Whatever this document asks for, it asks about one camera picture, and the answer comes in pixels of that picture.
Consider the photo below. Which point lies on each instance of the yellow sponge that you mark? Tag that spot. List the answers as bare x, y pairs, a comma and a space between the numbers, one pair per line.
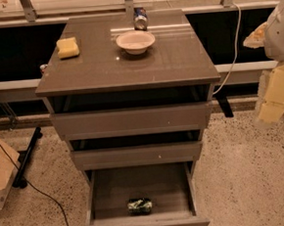
67, 48

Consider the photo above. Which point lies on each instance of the black stand leg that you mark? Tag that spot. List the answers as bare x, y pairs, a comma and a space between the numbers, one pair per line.
24, 159

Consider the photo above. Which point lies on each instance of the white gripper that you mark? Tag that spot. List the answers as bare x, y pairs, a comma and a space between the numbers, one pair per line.
280, 35

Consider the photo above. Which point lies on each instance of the green can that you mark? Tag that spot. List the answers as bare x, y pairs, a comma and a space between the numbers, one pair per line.
139, 206

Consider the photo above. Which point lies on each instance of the white bowl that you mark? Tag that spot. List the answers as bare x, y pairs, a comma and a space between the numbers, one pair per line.
135, 42

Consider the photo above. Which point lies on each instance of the blue silver soda can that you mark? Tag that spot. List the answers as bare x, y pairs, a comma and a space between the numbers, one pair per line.
140, 19

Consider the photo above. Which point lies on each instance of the grey top drawer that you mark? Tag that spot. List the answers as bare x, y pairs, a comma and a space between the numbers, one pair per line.
77, 126

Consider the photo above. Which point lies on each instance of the cardboard box left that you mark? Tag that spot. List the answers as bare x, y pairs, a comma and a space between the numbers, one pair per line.
1, 171

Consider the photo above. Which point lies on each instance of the grey middle drawer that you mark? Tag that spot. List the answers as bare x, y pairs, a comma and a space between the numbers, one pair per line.
111, 158

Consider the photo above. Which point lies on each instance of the black bracket behind cabinet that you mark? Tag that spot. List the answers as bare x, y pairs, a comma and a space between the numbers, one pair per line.
221, 97

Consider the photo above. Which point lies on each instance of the grey drawer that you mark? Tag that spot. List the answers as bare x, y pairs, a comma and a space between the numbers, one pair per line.
77, 126
111, 158
168, 186

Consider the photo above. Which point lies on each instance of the grey bottom drawer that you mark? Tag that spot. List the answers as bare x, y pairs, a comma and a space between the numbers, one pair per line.
168, 186

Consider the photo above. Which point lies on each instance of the red can behind cabinet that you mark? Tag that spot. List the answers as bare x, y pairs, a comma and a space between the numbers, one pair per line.
43, 68

